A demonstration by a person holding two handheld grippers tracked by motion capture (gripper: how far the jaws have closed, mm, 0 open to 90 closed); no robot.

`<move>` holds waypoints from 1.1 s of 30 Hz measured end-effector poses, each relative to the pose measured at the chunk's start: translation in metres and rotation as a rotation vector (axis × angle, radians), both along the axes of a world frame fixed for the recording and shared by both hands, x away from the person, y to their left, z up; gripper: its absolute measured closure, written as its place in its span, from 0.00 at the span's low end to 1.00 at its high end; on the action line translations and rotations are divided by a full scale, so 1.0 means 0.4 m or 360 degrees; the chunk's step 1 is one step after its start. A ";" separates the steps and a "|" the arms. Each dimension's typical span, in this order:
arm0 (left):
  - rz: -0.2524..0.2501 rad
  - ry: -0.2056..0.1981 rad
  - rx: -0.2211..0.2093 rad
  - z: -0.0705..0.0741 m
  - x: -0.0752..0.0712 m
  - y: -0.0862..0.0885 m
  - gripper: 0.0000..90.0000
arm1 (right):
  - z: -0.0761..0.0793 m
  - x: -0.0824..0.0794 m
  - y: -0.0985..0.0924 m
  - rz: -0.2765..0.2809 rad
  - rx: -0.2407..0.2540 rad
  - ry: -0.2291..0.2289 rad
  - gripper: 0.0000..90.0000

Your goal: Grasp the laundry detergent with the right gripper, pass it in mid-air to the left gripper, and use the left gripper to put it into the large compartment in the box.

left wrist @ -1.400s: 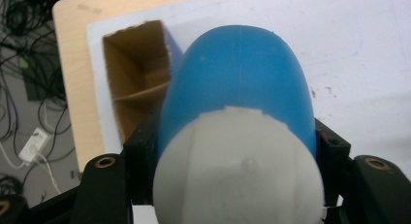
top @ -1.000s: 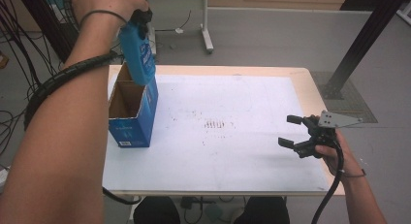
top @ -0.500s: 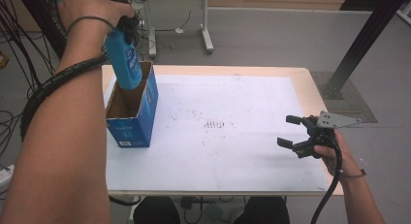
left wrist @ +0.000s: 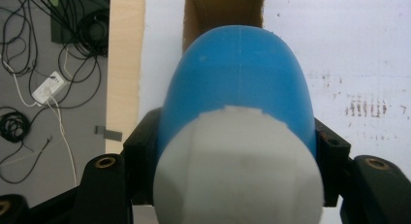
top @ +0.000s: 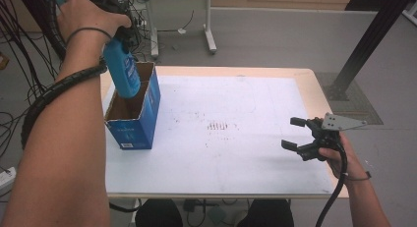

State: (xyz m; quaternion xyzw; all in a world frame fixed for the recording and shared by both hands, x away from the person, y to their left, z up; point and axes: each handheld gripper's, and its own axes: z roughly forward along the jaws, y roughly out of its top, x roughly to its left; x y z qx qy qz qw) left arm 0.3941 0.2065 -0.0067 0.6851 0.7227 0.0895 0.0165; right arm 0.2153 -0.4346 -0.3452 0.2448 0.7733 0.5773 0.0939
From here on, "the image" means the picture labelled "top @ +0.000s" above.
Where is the black spiral-wrapped gripper cable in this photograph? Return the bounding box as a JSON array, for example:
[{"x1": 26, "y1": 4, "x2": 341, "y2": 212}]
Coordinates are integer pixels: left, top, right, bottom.
[
  {"x1": 20, "y1": 0, "x2": 109, "y2": 150},
  {"x1": 315, "y1": 142, "x2": 348, "y2": 227}
]

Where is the black adapter under table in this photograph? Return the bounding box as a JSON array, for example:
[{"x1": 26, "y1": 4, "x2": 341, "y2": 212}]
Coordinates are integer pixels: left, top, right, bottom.
[{"x1": 182, "y1": 199, "x2": 206, "y2": 212}]

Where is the person's right hand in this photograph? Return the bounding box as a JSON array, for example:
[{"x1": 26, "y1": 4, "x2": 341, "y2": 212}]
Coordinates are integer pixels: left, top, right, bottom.
[{"x1": 318, "y1": 133, "x2": 370, "y2": 182}]

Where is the blue cardboard box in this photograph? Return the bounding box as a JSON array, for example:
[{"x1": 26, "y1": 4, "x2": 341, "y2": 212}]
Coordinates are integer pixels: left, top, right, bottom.
[{"x1": 103, "y1": 61, "x2": 161, "y2": 150}]

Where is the grey right wristband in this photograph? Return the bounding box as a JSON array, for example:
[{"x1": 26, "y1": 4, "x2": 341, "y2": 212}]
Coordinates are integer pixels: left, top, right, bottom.
[{"x1": 340, "y1": 171, "x2": 373, "y2": 182}]

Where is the grey patterned floor mat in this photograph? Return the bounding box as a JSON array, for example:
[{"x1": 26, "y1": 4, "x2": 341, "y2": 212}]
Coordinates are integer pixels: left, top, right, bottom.
[{"x1": 314, "y1": 72, "x2": 384, "y2": 126}]

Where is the person's left hand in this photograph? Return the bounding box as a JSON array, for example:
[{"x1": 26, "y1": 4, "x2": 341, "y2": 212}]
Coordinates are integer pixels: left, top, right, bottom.
[{"x1": 56, "y1": 0, "x2": 132, "y2": 42}]

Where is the white desk with metal legs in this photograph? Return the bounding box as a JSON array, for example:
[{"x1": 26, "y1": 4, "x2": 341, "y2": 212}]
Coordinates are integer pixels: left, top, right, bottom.
[{"x1": 125, "y1": 0, "x2": 245, "y2": 59}]

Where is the tangle of black floor cables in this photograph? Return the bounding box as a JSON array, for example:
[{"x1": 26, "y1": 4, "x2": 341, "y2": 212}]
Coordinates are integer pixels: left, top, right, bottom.
[{"x1": 0, "y1": 0, "x2": 63, "y2": 156}]

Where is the black spiral-wrapped left gripper cable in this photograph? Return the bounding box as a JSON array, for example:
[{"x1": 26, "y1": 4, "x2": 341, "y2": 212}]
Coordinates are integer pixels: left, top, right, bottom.
[{"x1": 20, "y1": 0, "x2": 109, "y2": 150}]

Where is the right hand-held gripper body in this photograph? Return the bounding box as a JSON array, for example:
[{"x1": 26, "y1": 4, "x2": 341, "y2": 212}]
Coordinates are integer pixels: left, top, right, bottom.
[{"x1": 296, "y1": 112, "x2": 368, "y2": 162}]

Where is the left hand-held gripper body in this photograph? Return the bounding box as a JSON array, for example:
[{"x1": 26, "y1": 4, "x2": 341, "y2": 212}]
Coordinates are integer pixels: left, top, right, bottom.
[{"x1": 82, "y1": 0, "x2": 139, "y2": 29}]

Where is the black metal pole with base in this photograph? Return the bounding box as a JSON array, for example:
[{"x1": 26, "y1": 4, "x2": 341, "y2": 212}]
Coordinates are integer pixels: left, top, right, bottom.
[{"x1": 326, "y1": 0, "x2": 416, "y2": 102}]

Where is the grey wristband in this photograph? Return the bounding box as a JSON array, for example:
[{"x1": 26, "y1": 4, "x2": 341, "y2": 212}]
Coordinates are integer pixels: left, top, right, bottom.
[
  {"x1": 340, "y1": 171, "x2": 373, "y2": 182},
  {"x1": 64, "y1": 26, "x2": 113, "y2": 47}
]

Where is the blue bottle with white cap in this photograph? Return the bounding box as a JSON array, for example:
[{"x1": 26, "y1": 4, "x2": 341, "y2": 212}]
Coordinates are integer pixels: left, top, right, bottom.
[{"x1": 102, "y1": 38, "x2": 143, "y2": 99}]

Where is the grey left wristband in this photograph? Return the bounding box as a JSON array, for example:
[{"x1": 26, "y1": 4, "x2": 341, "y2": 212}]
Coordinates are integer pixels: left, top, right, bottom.
[{"x1": 64, "y1": 26, "x2": 113, "y2": 47}]

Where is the person's right leg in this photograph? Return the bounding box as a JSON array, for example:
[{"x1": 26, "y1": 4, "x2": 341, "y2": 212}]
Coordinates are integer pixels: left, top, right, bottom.
[{"x1": 237, "y1": 199, "x2": 294, "y2": 227}]

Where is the black spiral-wrapped right gripper cable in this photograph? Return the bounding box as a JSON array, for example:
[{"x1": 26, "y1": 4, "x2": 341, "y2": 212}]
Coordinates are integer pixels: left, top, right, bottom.
[{"x1": 315, "y1": 142, "x2": 348, "y2": 227}]

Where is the person's leg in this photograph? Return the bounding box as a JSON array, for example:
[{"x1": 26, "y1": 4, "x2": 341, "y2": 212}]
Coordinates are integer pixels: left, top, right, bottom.
[
  {"x1": 135, "y1": 199, "x2": 185, "y2": 227},
  {"x1": 237, "y1": 199, "x2": 294, "y2": 227}
]

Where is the white power strip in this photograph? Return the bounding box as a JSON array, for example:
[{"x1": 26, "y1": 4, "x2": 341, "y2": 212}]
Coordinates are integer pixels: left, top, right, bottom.
[{"x1": 0, "y1": 166, "x2": 18, "y2": 192}]

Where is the person's left leg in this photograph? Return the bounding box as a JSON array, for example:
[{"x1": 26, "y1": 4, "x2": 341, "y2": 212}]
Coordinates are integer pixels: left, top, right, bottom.
[{"x1": 135, "y1": 199, "x2": 185, "y2": 227}]

